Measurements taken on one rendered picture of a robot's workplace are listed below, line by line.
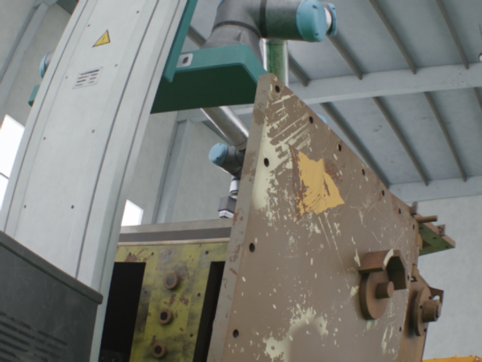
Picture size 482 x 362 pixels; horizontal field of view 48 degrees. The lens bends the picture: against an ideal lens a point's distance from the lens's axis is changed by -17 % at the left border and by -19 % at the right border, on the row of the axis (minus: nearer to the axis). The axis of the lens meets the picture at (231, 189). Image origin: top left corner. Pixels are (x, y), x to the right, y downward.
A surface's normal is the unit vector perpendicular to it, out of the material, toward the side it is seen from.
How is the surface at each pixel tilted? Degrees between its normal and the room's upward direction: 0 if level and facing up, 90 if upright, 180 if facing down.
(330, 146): 90
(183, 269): 90
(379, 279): 90
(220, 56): 90
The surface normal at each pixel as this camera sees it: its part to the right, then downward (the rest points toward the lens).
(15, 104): 0.83, -0.08
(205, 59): -0.40, -0.43
